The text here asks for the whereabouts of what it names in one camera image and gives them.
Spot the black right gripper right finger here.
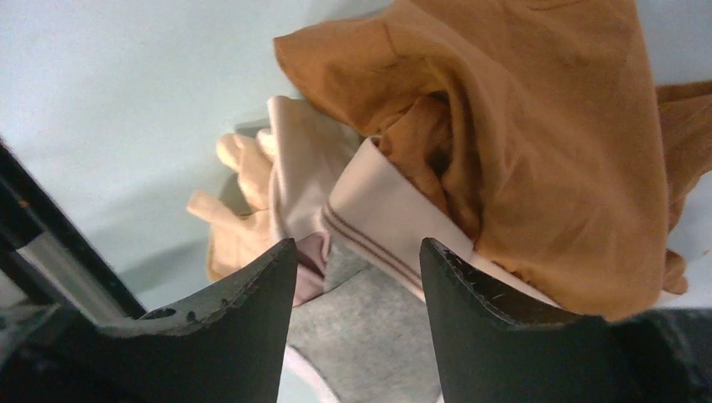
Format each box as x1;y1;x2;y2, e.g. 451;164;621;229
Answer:
420;238;629;402

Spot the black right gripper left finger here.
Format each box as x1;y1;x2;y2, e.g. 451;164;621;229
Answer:
94;239;296;402

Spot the orange-brown underwear with cream waistband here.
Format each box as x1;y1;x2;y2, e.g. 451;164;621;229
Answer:
274;1;711;320

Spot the beige crumpled underwear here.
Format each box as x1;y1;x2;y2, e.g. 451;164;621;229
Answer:
186;95;363;284

